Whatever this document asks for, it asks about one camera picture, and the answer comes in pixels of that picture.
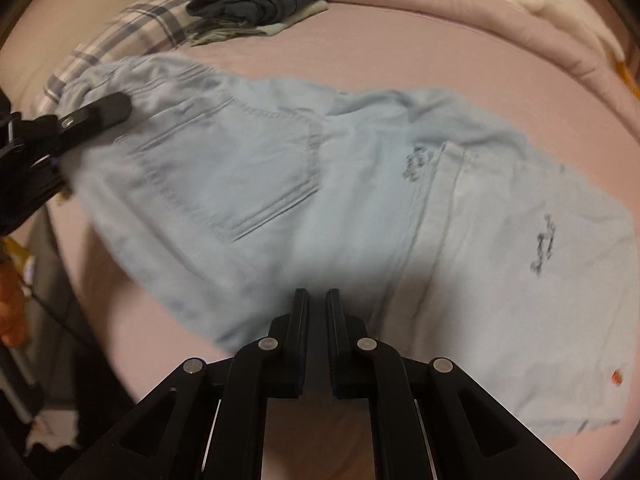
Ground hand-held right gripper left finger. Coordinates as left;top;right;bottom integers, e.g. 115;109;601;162
60;288;310;480

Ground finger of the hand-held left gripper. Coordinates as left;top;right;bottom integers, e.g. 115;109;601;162
50;92;133;155

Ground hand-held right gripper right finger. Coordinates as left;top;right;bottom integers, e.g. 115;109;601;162
325;288;581;480

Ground light blue strawberry pants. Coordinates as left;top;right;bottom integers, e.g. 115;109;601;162
57;55;636;441

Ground person's left hand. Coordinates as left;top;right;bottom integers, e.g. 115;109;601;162
0;260;30;347

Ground plaid pillow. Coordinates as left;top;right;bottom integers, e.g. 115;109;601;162
42;0;213;108

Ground folded pale green garment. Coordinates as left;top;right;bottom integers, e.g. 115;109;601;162
190;1;330;47

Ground white goose plush toy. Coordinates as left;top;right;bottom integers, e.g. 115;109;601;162
390;0;640;101

